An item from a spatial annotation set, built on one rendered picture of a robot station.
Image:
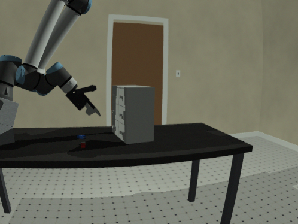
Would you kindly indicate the grey chest of drawers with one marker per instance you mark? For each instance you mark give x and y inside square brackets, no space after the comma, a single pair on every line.
[139,114]

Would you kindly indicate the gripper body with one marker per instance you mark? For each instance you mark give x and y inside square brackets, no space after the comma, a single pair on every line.
[78,101]

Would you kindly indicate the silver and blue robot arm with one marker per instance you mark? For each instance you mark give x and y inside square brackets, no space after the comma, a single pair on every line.
[51,31]

